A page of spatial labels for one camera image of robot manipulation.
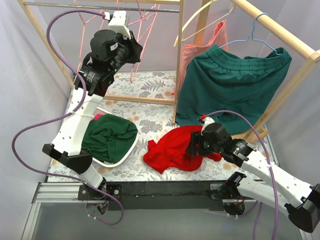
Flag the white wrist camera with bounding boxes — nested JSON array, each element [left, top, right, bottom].
[[103, 10, 131, 40], [198, 114, 215, 131]]

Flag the pink wire hanger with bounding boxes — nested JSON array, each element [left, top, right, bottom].
[[77, 13, 96, 71], [128, 0, 160, 42], [129, 0, 143, 84]]

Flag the blue wire hanger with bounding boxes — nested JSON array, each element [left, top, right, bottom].
[[218, 12, 285, 56]]

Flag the purple cable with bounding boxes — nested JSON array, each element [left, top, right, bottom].
[[204, 110, 279, 240], [11, 9, 124, 226]]

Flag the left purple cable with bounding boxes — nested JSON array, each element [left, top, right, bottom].
[[11, 9, 124, 226]]

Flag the red t shirt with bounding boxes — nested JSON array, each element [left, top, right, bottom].
[[142, 124, 222, 175]]

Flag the floral table cloth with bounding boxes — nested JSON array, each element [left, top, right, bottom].
[[47, 70, 276, 183]]

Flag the cream plastic hanger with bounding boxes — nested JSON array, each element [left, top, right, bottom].
[[173, 0, 236, 48]]

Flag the white laundry basket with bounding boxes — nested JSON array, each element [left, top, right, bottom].
[[92, 107, 139, 168]]

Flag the left wooden clothes rack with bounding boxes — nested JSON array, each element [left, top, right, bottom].
[[16, 0, 185, 125]]

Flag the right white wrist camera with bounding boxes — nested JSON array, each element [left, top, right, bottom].
[[198, 114, 215, 131]]

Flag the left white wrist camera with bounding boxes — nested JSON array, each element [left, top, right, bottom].
[[103, 10, 131, 40]]

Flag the right wooden clothes rack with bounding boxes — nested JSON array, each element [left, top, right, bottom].
[[194, 0, 320, 136]]

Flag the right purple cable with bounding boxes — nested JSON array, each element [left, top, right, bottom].
[[204, 110, 279, 240]]

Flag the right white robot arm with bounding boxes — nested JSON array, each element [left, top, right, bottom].
[[186, 118, 320, 233]]

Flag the wooden clothes rack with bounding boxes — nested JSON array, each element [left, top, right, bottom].
[[16, 0, 185, 125], [194, 0, 320, 136]]

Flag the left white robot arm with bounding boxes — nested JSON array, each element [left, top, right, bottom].
[[42, 29, 143, 200]]

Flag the dark green garment in basket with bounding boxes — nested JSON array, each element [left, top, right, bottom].
[[81, 114, 138, 164]]

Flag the teal green shorts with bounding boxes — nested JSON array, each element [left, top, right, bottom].
[[176, 44, 292, 135]]

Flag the salmon pink garment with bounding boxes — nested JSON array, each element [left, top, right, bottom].
[[171, 20, 228, 97]]

